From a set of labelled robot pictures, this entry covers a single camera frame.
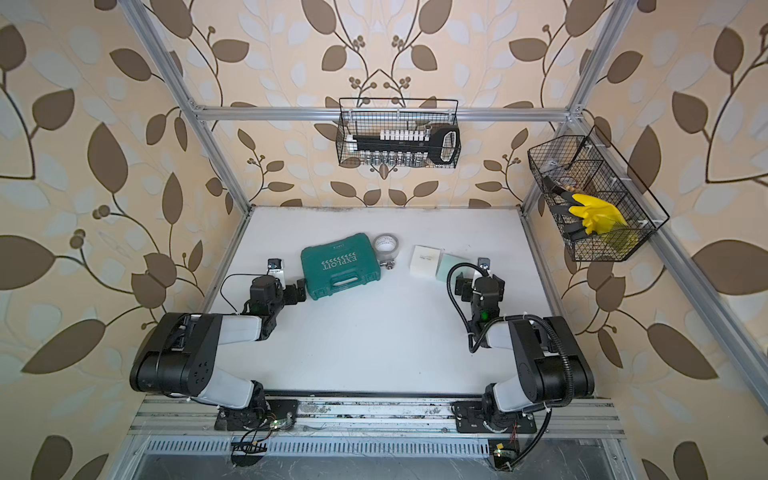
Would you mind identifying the socket set on black rail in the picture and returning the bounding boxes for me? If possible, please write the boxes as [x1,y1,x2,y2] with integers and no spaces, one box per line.
[337,124,462,168]

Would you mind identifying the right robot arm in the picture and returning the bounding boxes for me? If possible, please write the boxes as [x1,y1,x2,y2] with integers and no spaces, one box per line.
[446,268,595,418]

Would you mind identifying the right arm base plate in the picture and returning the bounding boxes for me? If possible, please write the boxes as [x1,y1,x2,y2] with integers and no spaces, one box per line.
[450,400,537,434]

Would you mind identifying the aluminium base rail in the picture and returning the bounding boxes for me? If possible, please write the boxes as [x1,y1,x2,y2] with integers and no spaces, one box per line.
[128,394,627,440]

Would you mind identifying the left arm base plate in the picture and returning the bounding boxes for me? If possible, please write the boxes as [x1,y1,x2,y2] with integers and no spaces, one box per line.
[214,399,299,432]

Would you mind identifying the green plastic tool case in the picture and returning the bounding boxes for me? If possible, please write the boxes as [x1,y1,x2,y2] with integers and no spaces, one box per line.
[300,233,381,300]

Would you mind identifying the mint green jewelry box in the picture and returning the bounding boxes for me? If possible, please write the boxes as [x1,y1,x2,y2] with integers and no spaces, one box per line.
[435,253,471,283]

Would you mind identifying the black wire basket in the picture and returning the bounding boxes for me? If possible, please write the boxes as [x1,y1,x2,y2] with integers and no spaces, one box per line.
[527,126,670,262]
[335,96,462,169]

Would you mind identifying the black pliers in basket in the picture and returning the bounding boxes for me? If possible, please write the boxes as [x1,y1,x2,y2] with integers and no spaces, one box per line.
[543,176,588,242]

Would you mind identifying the right black wire basket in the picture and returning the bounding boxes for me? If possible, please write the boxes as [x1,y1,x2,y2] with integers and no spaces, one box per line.
[527,126,670,262]

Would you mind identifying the cream jewelry box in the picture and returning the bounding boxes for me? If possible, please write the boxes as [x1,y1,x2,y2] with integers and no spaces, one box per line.
[409,245,442,278]

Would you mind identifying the black corrugated cable conduit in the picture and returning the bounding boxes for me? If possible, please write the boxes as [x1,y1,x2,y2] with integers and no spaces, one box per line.
[446,262,575,409]

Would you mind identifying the centre black wire basket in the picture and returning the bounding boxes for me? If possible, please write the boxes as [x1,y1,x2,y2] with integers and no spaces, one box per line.
[335,96,462,169]

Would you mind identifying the yellow rubber glove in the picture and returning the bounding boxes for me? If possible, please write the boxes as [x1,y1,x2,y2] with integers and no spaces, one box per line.
[571,194,628,235]

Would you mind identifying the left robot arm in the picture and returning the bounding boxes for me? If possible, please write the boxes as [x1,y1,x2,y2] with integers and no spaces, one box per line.
[129,274,307,410]

